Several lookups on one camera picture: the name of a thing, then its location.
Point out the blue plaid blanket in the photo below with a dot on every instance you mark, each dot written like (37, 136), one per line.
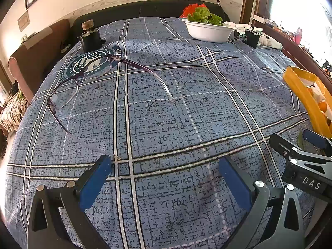
(181, 134)

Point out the yellow-rimmed tray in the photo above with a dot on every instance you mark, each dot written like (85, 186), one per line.
(303, 96)

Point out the black device with wooden knob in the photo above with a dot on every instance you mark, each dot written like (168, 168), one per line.
(90, 41)

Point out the row of windowsill items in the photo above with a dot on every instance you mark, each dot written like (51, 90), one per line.
(285, 31)

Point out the orange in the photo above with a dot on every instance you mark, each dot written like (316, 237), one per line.
(323, 105)

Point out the small black adapter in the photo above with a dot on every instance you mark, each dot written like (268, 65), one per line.
(236, 34)

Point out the pink bottle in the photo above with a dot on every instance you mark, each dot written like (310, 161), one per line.
(298, 35)

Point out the red plastic bag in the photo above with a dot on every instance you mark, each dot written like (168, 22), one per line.
(188, 10)

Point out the black box device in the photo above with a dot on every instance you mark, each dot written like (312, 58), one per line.
(251, 39)

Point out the brown armchair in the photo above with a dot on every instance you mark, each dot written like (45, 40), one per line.
(33, 62)

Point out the white bowl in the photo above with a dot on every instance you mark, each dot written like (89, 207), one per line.
(207, 33)

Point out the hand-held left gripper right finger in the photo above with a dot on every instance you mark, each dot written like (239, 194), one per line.
(234, 184)

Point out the black sofa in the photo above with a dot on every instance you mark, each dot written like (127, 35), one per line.
(155, 9)

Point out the green lettuce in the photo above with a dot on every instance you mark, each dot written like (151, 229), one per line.
(205, 16)

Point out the purple-framed eyeglasses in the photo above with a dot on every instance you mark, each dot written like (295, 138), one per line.
(118, 59)

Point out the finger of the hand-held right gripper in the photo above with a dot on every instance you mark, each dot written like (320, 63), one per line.
(315, 137)
(282, 146)

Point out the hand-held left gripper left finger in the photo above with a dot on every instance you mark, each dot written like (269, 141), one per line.
(96, 184)

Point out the striped fabric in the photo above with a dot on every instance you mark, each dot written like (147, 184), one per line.
(13, 114)

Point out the long white box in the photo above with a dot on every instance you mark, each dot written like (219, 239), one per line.
(261, 18)

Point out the brown wooden window ledge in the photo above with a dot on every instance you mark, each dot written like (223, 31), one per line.
(298, 54)

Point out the wall plaque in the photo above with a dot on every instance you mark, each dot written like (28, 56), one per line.
(23, 21)

